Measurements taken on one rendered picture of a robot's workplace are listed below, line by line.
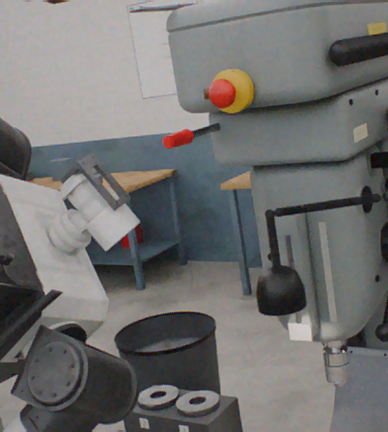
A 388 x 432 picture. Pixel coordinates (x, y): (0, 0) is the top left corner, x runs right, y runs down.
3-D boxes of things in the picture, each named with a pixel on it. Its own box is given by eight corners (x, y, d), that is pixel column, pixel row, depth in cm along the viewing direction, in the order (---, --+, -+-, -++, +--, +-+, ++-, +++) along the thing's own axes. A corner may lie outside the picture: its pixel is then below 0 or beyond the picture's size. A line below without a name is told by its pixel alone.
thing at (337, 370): (334, 370, 134) (331, 345, 133) (356, 374, 131) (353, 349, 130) (320, 381, 131) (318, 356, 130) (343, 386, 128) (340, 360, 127)
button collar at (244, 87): (251, 111, 99) (244, 67, 98) (213, 115, 103) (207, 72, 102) (258, 109, 101) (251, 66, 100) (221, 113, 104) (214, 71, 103)
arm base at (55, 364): (39, 438, 87) (98, 366, 87) (-14, 369, 94) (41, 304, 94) (101, 449, 100) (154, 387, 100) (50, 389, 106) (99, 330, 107)
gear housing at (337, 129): (352, 161, 106) (345, 94, 104) (211, 170, 119) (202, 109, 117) (415, 125, 133) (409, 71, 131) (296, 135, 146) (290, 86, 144)
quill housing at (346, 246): (371, 352, 116) (348, 158, 109) (259, 343, 127) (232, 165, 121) (405, 309, 131) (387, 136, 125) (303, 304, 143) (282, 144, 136)
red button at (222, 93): (233, 107, 97) (228, 78, 97) (207, 110, 100) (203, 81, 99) (244, 104, 100) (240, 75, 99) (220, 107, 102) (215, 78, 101)
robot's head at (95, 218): (89, 265, 104) (131, 229, 101) (42, 211, 104) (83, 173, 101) (105, 252, 110) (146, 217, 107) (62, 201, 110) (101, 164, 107)
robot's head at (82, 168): (84, 238, 105) (111, 212, 100) (45, 193, 104) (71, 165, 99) (109, 219, 109) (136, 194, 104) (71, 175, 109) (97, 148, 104)
